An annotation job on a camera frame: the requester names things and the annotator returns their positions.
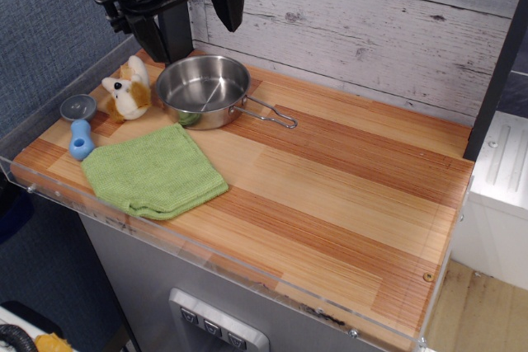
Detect stainless steel pan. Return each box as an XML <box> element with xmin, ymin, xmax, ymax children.
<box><xmin>156</xmin><ymin>54</ymin><xmax>298</xmax><ymax>130</ymax></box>

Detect green cloth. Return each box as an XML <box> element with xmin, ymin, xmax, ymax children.
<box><xmin>82</xmin><ymin>124</ymin><xmax>229</xmax><ymax>220</ymax></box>

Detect plush corgi toy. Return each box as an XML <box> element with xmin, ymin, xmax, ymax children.
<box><xmin>101</xmin><ymin>55</ymin><xmax>152</xmax><ymax>124</ymax></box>

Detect blue plastic toy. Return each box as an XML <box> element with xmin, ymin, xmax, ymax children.
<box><xmin>68</xmin><ymin>120</ymin><xmax>95</xmax><ymax>161</ymax></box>

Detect grey cabinet with dispenser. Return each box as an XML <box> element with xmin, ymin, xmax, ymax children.
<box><xmin>82</xmin><ymin>215</ymin><xmax>417</xmax><ymax>351</ymax></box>

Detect yellow object bottom left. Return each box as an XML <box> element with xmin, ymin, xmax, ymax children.
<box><xmin>35</xmin><ymin>333</ymin><xmax>73</xmax><ymax>352</ymax></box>

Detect white ribbed metal box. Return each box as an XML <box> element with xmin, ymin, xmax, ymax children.
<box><xmin>451</xmin><ymin>111</ymin><xmax>527</xmax><ymax>289</ymax></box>

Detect clear acrylic table guard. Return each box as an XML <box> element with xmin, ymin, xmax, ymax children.
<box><xmin>3</xmin><ymin>149</ymin><xmax>473</xmax><ymax>351</ymax></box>

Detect dark vertical post right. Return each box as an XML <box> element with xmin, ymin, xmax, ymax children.
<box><xmin>463</xmin><ymin>0</ymin><xmax>527</xmax><ymax>162</ymax></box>

